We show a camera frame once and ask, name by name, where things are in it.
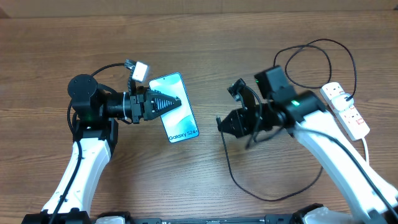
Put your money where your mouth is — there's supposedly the Samsung Galaxy smartphone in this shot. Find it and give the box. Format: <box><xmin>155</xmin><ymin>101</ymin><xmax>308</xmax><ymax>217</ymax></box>
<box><xmin>149</xmin><ymin>72</ymin><xmax>199</xmax><ymax>143</ymax></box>

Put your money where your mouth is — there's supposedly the black charger cable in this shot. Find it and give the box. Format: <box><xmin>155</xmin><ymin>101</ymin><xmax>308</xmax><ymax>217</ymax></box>
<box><xmin>216</xmin><ymin>38</ymin><xmax>360</xmax><ymax>202</ymax></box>

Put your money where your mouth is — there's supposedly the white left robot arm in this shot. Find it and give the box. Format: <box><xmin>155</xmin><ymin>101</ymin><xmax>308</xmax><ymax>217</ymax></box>
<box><xmin>23</xmin><ymin>74</ymin><xmax>182</xmax><ymax>223</ymax></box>

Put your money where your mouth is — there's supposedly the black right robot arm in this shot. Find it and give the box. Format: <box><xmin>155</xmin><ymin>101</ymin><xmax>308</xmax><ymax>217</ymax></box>
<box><xmin>217</xmin><ymin>66</ymin><xmax>397</xmax><ymax>223</ymax></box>

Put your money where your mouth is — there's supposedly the white charger plug adapter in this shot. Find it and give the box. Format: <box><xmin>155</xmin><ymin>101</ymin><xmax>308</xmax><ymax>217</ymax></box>
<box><xmin>331</xmin><ymin>93</ymin><xmax>354</xmax><ymax>113</ymax></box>

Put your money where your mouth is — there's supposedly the white power strip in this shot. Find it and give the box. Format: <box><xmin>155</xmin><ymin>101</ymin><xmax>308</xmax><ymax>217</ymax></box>
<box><xmin>320</xmin><ymin>82</ymin><xmax>370</xmax><ymax>141</ymax></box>

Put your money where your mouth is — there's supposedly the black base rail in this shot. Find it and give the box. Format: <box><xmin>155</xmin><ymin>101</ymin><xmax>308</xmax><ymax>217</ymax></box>
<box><xmin>93</xmin><ymin>211</ymin><xmax>299</xmax><ymax>224</ymax></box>

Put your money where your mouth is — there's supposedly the white power strip cord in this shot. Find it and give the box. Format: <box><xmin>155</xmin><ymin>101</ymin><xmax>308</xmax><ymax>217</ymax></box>
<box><xmin>360</xmin><ymin>137</ymin><xmax>371</xmax><ymax>166</ymax></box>

